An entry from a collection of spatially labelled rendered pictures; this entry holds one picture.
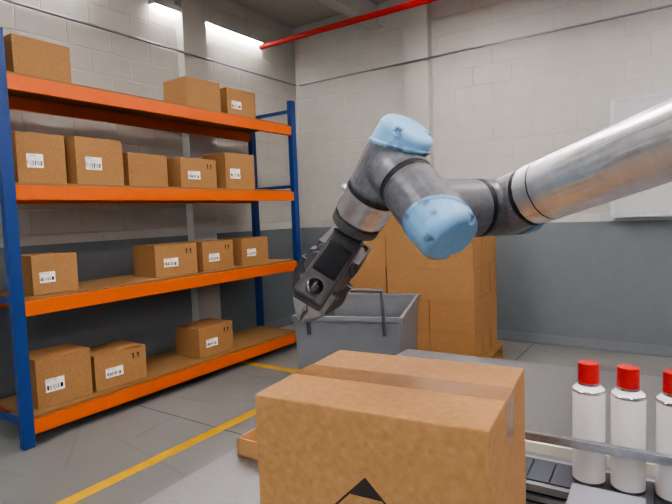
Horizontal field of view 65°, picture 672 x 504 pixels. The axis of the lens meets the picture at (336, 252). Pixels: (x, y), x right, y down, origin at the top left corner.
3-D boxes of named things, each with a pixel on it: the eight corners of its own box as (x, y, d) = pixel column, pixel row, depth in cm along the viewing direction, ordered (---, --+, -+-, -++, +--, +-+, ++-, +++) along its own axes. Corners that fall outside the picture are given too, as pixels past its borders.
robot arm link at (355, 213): (386, 218, 69) (335, 186, 70) (371, 244, 72) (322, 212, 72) (402, 199, 75) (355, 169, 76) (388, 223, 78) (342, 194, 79)
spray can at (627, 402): (646, 484, 87) (647, 364, 86) (645, 499, 83) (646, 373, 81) (611, 477, 90) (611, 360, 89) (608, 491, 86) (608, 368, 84)
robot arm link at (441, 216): (514, 212, 61) (463, 158, 68) (440, 215, 56) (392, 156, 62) (482, 260, 66) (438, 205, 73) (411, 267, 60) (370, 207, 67)
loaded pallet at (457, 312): (504, 357, 476) (501, 203, 466) (483, 384, 403) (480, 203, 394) (382, 345, 533) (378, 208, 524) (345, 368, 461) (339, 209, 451)
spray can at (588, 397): (607, 476, 90) (607, 360, 89) (604, 490, 86) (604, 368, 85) (574, 469, 93) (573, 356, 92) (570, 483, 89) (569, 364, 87)
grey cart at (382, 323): (334, 403, 375) (329, 270, 368) (423, 409, 358) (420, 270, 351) (292, 460, 290) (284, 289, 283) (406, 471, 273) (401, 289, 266)
